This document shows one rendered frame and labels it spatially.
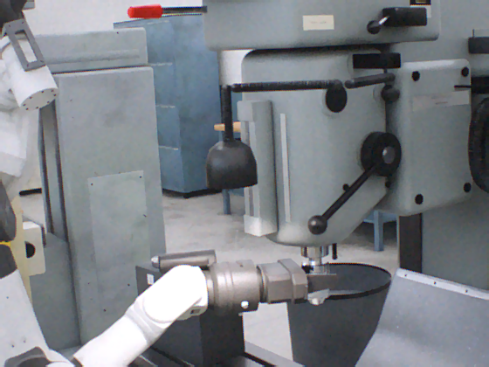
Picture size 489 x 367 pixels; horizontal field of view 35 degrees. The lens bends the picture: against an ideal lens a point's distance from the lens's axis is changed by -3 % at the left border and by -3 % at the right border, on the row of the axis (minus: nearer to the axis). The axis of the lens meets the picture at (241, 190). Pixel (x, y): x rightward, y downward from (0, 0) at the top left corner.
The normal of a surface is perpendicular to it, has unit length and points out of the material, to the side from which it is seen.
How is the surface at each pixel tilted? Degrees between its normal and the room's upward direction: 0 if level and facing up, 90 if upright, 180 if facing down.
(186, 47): 90
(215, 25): 90
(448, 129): 90
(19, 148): 58
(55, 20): 90
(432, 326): 63
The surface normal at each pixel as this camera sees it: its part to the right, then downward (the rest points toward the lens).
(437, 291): -0.75, -0.30
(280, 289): 0.21, 0.17
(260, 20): -0.81, 0.15
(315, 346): -0.57, 0.25
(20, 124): 0.64, -0.47
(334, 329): -0.15, 0.26
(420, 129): 0.58, 0.11
